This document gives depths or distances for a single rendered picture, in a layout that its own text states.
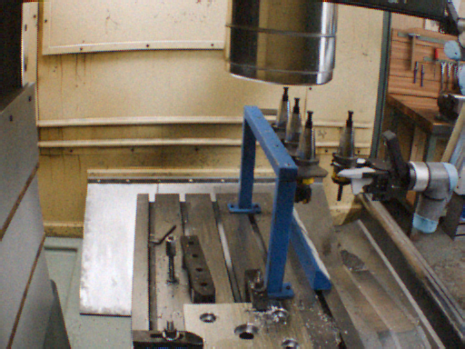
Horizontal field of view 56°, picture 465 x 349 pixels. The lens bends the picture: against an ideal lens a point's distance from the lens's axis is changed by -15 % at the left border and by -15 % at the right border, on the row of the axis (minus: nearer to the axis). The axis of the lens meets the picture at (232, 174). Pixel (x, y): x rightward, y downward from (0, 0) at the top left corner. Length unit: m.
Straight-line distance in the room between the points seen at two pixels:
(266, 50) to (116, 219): 1.21
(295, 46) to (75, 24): 1.18
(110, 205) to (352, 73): 1.00
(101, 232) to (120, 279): 0.20
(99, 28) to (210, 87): 0.46
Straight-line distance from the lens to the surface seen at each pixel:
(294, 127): 1.18
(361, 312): 1.42
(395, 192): 1.22
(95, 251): 1.67
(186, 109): 1.75
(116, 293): 1.58
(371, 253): 1.87
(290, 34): 0.62
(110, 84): 1.74
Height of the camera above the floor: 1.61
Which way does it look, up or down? 23 degrees down
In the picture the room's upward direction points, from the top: 3 degrees clockwise
